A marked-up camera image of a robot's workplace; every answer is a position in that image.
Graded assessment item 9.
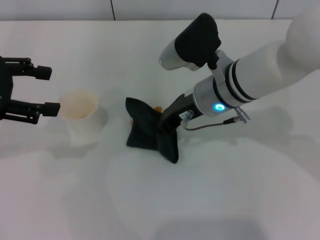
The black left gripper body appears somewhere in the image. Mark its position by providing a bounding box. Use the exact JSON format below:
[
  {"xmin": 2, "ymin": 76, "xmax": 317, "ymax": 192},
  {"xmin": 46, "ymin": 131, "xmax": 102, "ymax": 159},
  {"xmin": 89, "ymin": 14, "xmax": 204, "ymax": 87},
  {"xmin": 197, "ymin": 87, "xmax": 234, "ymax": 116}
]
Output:
[{"xmin": 0, "ymin": 55, "xmax": 14, "ymax": 121}]

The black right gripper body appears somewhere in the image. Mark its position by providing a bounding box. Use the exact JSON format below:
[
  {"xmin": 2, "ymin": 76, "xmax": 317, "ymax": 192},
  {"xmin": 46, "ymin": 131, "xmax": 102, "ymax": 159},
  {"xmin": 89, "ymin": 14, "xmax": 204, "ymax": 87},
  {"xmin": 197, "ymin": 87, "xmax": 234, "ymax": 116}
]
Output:
[{"xmin": 159, "ymin": 93, "xmax": 205, "ymax": 134}]

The dark blue rag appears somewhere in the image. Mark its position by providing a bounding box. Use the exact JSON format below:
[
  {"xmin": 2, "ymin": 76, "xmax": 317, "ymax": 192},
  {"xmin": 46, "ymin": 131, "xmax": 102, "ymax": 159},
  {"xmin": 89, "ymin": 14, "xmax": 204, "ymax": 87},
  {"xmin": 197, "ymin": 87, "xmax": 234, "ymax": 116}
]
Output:
[{"xmin": 124, "ymin": 96, "xmax": 180, "ymax": 165}]

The white paper cup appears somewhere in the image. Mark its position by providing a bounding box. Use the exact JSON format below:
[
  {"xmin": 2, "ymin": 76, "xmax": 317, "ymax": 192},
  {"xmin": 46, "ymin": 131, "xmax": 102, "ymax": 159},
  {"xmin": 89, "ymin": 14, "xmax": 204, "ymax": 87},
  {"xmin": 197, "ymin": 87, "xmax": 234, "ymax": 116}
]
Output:
[{"xmin": 58, "ymin": 87, "xmax": 105, "ymax": 146}]

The brown water stain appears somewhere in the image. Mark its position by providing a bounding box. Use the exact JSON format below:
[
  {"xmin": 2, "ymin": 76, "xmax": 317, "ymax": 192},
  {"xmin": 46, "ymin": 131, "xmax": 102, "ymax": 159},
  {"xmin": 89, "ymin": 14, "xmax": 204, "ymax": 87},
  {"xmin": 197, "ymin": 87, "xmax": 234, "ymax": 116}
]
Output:
[{"xmin": 128, "ymin": 105, "xmax": 164, "ymax": 125}]

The grey cable with metal plug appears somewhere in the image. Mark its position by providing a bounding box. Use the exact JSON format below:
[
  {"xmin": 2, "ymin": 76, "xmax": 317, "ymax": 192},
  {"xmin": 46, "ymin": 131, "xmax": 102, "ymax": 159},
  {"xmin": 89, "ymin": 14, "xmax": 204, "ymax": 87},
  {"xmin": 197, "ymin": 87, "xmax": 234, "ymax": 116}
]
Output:
[{"xmin": 180, "ymin": 105, "xmax": 252, "ymax": 132}]

